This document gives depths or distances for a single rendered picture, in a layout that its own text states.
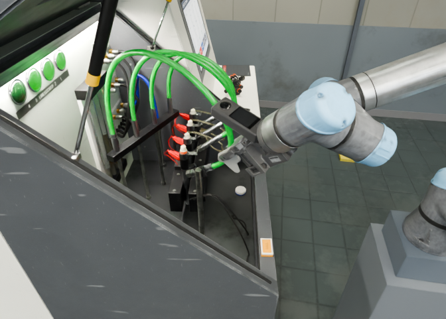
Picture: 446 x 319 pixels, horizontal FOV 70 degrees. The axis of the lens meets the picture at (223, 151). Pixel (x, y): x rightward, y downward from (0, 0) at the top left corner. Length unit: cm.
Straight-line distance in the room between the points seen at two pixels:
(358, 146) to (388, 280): 64
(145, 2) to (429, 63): 84
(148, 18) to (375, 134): 85
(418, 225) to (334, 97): 66
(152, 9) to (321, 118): 82
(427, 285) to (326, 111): 79
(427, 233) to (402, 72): 53
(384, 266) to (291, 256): 101
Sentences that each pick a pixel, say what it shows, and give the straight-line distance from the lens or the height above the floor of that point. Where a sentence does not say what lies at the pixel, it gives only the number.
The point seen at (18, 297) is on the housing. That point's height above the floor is 90.
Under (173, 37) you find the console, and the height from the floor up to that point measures 133.
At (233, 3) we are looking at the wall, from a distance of 329.
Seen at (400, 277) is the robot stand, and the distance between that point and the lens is 113.
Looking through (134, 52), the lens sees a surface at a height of 142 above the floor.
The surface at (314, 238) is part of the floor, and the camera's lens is 220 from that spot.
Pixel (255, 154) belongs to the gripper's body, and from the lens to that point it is 63.
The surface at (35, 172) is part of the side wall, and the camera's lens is 63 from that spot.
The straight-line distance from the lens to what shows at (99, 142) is 102.
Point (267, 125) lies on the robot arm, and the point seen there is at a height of 136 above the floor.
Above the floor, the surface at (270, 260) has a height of 95.
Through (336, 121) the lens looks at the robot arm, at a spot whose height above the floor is 142.
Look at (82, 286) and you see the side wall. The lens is 87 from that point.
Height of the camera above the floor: 165
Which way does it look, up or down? 36 degrees down
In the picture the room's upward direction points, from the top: straight up
